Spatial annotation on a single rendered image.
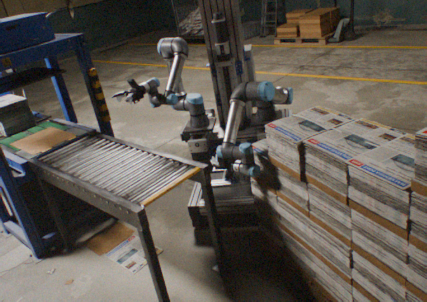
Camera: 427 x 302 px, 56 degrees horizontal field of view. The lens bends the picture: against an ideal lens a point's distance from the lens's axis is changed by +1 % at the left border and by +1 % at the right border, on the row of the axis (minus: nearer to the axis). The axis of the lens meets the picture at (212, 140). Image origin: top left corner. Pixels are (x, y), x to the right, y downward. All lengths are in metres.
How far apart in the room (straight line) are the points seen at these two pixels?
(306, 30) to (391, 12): 1.64
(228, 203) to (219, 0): 1.46
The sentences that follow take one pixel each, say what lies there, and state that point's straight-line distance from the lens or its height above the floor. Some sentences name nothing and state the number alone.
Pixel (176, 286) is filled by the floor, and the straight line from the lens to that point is 2.82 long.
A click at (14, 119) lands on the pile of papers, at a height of 0.91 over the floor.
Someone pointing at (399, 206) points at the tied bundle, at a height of 0.97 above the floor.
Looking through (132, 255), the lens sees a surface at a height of 0.01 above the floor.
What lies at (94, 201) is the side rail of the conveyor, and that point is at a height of 0.73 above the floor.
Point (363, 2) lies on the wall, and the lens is 9.07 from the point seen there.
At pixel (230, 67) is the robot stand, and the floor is 1.21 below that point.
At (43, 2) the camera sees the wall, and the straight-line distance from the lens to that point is 11.49.
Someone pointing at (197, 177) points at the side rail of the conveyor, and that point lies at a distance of 2.44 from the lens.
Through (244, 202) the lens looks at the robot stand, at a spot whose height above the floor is 0.23.
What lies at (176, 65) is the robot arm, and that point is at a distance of 2.71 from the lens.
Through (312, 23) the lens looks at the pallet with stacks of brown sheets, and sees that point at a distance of 8.40.
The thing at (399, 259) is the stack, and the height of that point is 0.72.
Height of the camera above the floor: 1.91
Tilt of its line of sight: 24 degrees down
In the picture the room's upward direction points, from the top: 11 degrees counter-clockwise
